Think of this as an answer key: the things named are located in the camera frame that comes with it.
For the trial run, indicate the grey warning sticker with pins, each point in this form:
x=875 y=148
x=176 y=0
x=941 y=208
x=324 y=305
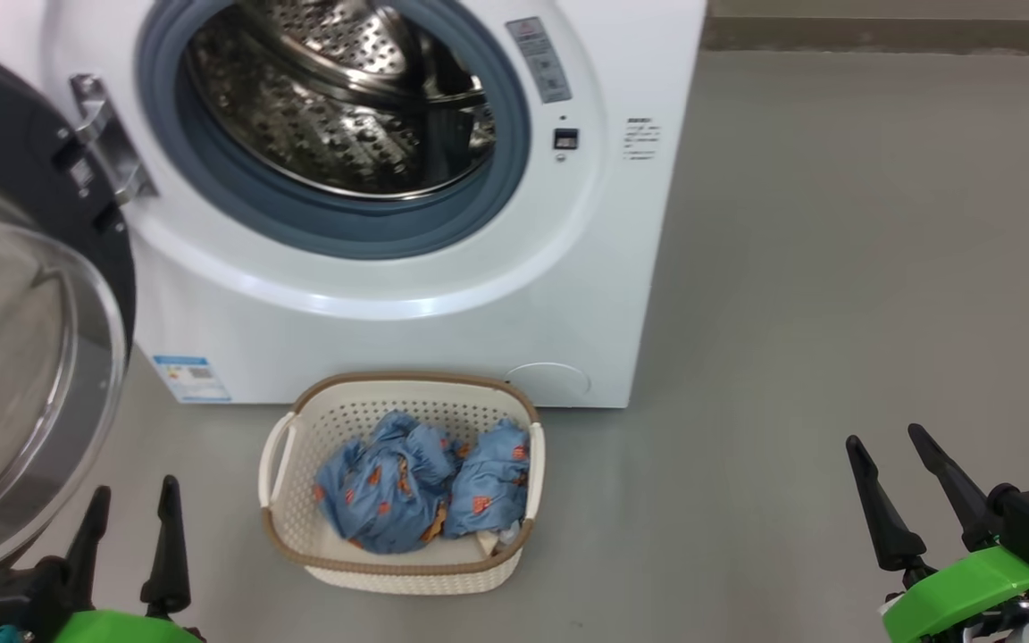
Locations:
x=539 y=58

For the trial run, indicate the perforated steel washer drum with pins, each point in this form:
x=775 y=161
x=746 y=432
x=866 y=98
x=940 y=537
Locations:
x=318 y=107

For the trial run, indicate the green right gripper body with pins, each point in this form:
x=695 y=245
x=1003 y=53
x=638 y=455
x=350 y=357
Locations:
x=961 y=594

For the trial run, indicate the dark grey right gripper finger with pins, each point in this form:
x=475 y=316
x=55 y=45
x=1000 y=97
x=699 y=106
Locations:
x=961 y=496
x=890 y=527

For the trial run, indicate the cream perforated laundry basket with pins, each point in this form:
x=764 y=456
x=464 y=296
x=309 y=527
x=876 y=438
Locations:
x=407 y=576

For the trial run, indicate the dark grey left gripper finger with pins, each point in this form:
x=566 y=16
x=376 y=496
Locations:
x=87 y=554
x=168 y=563

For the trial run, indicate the black round glass washer door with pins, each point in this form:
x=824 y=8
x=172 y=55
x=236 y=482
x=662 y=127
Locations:
x=32 y=375

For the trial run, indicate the black door latch socket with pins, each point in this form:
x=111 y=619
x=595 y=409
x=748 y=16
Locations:
x=565 y=139

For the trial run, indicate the round white filter cover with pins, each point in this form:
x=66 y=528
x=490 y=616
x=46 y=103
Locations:
x=548 y=384

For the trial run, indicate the blue energy label sticker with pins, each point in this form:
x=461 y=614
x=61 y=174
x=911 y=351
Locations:
x=191 y=379

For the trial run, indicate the white front-load washing machine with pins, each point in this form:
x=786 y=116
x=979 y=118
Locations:
x=479 y=286

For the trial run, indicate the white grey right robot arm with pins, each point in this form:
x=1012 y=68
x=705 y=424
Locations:
x=1024 y=632

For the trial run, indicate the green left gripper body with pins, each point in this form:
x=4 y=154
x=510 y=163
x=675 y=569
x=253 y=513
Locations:
x=121 y=630

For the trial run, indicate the silver metal door hinge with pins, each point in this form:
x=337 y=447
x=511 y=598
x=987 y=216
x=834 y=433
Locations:
x=112 y=152

